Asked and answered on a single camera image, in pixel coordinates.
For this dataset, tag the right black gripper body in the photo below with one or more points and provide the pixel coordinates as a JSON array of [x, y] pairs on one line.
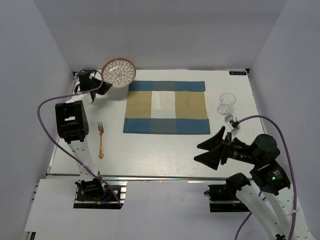
[[236, 150]]

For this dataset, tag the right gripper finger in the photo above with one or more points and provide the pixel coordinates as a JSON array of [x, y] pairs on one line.
[[210, 159], [212, 142]]

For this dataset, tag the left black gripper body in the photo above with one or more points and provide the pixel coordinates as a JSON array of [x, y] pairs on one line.
[[103, 89]]

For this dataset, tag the floral ceramic plate orange rim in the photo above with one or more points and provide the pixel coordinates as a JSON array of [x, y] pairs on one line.
[[119, 72]]

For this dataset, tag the clear drinking glass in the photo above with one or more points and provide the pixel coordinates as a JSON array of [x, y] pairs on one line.
[[226, 101]]

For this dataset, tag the blue beige white cloth napkin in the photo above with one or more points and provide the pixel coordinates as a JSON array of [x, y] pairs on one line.
[[166, 108]]

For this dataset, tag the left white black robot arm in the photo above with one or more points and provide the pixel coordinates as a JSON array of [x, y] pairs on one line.
[[72, 123]]

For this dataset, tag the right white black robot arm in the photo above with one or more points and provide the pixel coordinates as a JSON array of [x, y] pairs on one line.
[[269, 195]]

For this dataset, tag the gold fork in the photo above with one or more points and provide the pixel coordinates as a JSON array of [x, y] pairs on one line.
[[100, 131]]

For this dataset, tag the right blue table sticker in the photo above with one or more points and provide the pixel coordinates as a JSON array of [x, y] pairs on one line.
[[238, 73]]

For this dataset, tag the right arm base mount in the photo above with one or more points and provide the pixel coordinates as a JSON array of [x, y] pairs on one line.
[[220, 201]]

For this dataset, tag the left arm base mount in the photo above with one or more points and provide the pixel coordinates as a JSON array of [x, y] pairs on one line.
[[95, 194]]

